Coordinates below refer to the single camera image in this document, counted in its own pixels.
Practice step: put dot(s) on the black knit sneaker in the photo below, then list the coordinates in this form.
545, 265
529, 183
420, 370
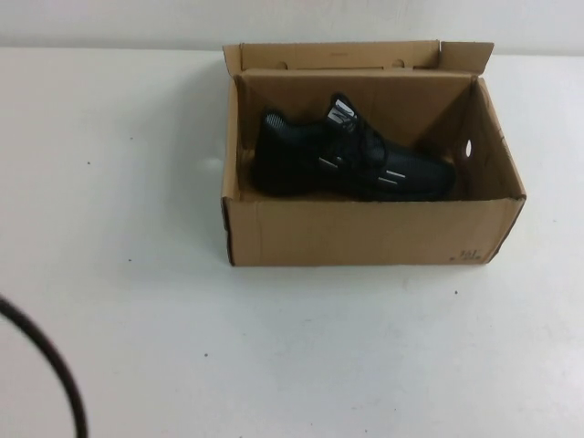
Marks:
296, 155

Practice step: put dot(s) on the brown cardboard shoe box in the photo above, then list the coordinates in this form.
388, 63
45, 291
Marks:
365, 237

